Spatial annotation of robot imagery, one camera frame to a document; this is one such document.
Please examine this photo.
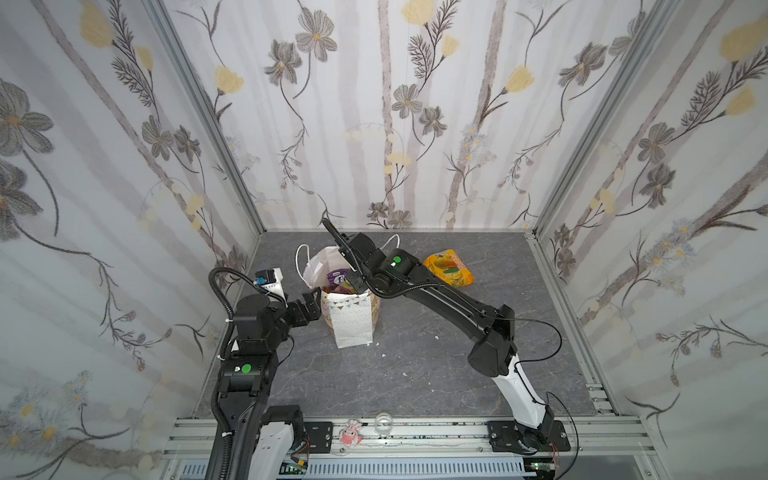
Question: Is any purple snack pack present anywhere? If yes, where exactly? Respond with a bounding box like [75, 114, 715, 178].
[326, 269, 357, 295]

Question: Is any white cartoon paper bag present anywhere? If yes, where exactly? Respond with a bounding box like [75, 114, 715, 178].
[294, 244, 381, 349]

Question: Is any yellow mango snack bag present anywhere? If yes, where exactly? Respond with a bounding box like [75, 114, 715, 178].
[424, 249, 474, 288]

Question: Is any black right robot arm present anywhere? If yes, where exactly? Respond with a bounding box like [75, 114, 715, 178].
[322, 218, 580, 456]

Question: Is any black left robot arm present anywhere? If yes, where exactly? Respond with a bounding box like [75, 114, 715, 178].
[205, 267, 321, 479]

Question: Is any pink toy figure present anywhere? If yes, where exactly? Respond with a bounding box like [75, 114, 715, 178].
[338, 419, 362, 448]

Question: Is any clear plastic ball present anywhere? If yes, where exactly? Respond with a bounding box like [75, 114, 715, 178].
[374, 412, 393, 437]

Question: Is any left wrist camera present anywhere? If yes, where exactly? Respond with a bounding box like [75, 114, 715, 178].
[253, 268, 285, 299]

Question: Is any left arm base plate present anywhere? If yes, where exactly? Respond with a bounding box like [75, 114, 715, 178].
[292, 421, 334, 455]

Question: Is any white vented cable duct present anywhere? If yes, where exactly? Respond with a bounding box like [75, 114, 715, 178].
[178, 458, 538, 480]

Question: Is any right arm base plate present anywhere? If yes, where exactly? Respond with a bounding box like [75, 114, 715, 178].
[487, 420, 572, 456]

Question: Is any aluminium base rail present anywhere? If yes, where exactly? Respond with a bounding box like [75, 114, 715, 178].
[161, 415, 656, 460]

